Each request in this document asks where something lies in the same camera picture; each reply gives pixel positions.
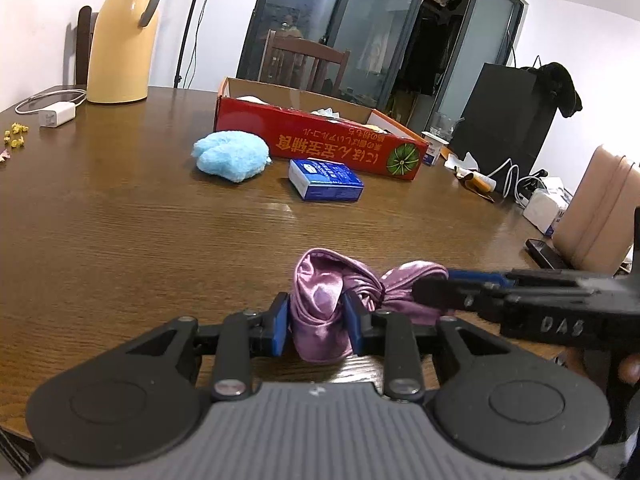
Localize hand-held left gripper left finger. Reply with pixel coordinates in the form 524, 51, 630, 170
120, 292, 292, 401

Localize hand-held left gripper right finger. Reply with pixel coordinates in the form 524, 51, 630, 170
342, 291, 507, 401

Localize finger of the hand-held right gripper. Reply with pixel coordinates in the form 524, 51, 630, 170
412, 277, 507, 324
447, 269, 517, 291

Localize purple satin hair bonnet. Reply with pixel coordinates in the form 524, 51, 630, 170
289, 247, 451, 365

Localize red cardboard box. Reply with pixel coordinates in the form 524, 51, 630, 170
213, 77, 430, 181

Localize person's right hand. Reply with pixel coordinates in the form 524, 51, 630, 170
565, 346, 640, 386

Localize black smartphone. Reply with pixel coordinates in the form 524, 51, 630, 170
524, 238, 569, 270

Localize orange tube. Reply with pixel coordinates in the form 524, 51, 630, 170
457, 167, 496, 204

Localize white power adapter box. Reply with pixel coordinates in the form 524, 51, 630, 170
522, 187, 571, 237

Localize crumpled white paper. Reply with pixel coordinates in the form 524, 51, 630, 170
444, 152, 481, 174

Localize white yogurt cup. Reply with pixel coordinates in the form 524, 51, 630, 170
420, 130, 450, 167

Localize small blue carton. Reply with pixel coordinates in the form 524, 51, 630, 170
288, 157, 365, 203

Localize clear drinking glass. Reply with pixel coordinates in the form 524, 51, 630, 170
428, 111, 464, 144

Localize black paper bag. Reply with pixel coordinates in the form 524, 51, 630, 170
449, 62, 559, 186

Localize blue fluffy cloth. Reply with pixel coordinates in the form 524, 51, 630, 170
192, 129, 273, 184

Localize black garment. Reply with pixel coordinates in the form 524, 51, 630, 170
519, 61, 585, 116

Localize brown slatted wooden chair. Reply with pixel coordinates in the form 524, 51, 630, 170
258, 29, 352, 96

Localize sliding glass door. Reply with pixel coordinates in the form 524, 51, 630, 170
234, 0, 526, 131

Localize white charger adapter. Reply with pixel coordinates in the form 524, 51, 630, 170
38, 103, 77, 129

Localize studio light on stand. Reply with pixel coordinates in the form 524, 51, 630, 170
172, 0, 211, 90

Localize yellow thermos jug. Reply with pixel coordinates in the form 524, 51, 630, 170
85, 0, 169, 105

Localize small yellow flower bits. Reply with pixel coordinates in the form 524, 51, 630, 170
2, 122, 30, 150

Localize dark wooden chair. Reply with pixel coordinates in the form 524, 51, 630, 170
64, 5, 99, 86

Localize thick white cable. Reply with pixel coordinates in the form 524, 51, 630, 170
487, 158, 526, 206

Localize black cable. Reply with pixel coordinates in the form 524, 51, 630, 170
517, 169, 551, 196

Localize white charger cable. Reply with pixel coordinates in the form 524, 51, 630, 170
14, 87, 89, 115

